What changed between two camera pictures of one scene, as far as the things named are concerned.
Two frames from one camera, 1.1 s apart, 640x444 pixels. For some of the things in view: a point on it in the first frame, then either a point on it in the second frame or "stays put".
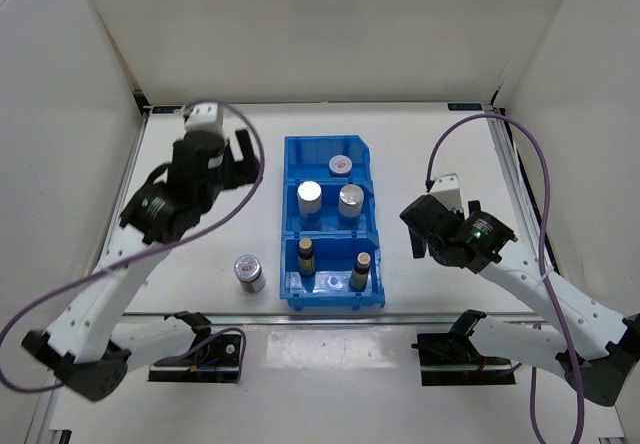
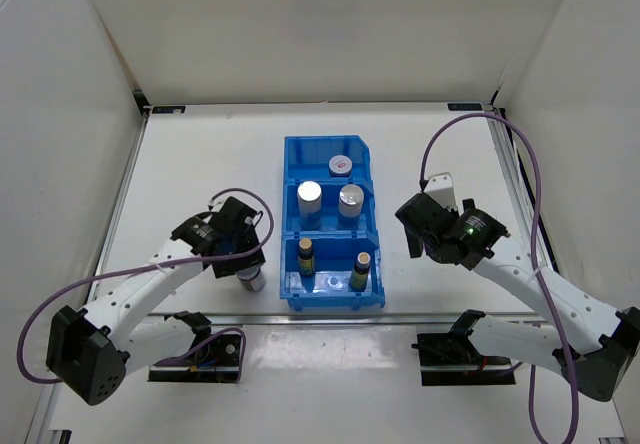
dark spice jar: x=248 y=269 stays put
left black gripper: x=249 y=171 → x=225 y=267
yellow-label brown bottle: x=358 y=278 stays put
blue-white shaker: x=350 y=207 stays put
